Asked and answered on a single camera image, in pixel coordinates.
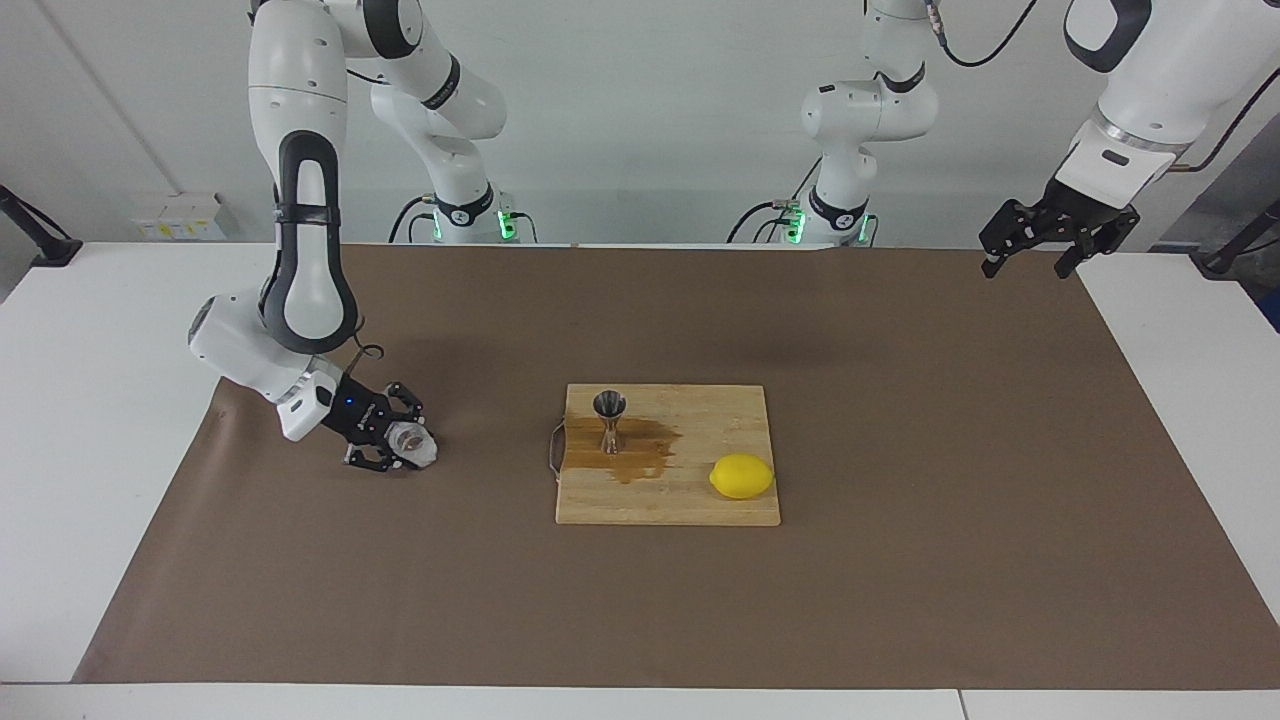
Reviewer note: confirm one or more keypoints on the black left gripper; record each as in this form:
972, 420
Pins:
1085, 215

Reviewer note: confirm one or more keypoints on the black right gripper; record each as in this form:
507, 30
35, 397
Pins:
360, 420

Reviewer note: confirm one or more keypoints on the small clear glass cup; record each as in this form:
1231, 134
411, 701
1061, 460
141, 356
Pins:
412, 442

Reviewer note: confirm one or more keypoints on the steel double jigger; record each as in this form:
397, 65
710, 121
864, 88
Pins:
610, 403

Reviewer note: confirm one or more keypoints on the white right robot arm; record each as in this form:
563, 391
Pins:
300, 100

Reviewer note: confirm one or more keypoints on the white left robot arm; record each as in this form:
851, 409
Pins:
870, 110

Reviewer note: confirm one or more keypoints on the brown table mat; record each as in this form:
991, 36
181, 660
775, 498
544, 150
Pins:
400, 600

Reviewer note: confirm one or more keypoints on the blue object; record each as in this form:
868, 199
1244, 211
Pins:
1273, 310

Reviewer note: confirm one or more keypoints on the wooden cutting board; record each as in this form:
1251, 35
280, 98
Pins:
700, 420

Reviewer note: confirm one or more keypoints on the yellow lemon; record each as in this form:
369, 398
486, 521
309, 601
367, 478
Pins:
742, 477

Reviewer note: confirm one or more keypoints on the black clamp mount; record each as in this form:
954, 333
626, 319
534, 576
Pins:
1225, 262
55, 250

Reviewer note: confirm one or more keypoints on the white wall socket box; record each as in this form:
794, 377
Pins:
180, 220

